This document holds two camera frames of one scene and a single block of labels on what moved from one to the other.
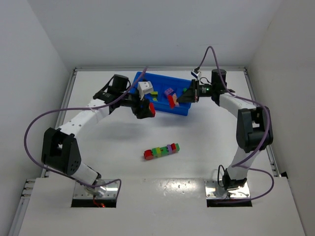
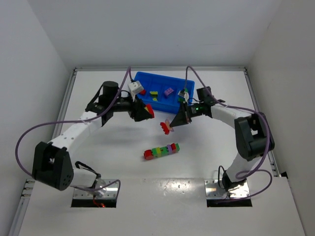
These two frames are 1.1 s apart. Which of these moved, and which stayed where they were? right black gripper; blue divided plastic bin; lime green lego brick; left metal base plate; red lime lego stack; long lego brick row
Moved: right black gripper; red lime lego stack
Stayed: blue divided plastic bin; lime green lego brick; left metal base plate; long lego brick row
